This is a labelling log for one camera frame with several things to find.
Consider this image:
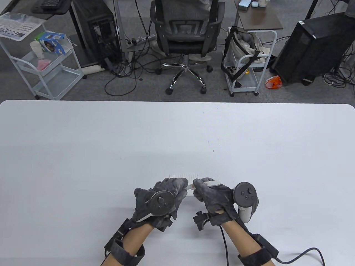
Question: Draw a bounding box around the person's right hand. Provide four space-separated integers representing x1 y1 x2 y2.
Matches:
193 178 239 231

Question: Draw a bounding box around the person's left hand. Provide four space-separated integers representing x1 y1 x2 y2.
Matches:
133 178 189 232

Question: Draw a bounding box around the white correction pen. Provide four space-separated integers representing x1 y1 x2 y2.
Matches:
185 180 221 190

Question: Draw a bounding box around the white lined paper with text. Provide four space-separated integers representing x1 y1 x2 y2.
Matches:
169 173 201 196

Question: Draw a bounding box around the person's right forearm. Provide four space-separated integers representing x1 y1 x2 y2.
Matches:
222 219 275 266

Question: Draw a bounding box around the grey white hand controller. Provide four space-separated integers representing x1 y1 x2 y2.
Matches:
134 188 176 223
232 181 260 223

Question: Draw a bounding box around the white narrow cart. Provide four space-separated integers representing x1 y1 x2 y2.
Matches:
224 27 278 97

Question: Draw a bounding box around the orange plastic bag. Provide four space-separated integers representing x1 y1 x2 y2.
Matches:
265 75 283 89

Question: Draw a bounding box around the black mesh office chair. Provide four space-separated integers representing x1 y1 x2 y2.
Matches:
150 0 225 95

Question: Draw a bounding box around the white paper roll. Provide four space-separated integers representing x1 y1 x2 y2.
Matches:
81 65 101 75

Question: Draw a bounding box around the white power strip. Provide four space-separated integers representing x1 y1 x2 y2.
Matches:
125 34 156 46

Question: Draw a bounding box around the white three-tier cart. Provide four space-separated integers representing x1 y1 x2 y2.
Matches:
0 22 84 101

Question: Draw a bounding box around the black open computer tower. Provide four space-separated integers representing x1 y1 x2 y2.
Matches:
71 0 122 70

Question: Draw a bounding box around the black mesh computer tower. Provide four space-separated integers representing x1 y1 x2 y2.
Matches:
270 12 355 86

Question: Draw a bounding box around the white metal desk leg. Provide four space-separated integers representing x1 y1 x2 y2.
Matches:
113 0 129 64

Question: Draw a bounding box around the brown side table top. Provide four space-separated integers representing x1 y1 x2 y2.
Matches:
234 0 284 31

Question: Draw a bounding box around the blue printed box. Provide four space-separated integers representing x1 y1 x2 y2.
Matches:
40 31 67 55

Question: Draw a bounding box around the white paper cup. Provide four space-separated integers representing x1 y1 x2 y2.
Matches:
30 41 45 59

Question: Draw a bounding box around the black keyboard tray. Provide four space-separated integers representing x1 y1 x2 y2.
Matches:
31 0 73 15

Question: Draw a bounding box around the black metal pole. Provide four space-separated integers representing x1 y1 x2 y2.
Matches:
305 0 319 20

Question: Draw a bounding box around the black keyboard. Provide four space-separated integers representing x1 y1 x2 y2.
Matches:
41 0 61 11

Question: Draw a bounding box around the folded newspaper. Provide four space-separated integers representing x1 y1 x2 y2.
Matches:
0 12 46 41

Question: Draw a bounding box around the black wrist camera with strap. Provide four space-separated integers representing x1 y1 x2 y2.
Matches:
237 219 279 266
104 218 145 266

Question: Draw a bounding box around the thick black cable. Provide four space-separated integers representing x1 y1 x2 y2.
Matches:
275 247 325 266

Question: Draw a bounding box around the tangle of black cables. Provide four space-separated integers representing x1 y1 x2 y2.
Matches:
104 0 183 97

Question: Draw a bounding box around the beige bag with black strap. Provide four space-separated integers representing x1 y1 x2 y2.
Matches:
221 26 271 88

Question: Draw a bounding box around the bundle of cables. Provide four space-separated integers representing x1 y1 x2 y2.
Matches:
323 46 355 88

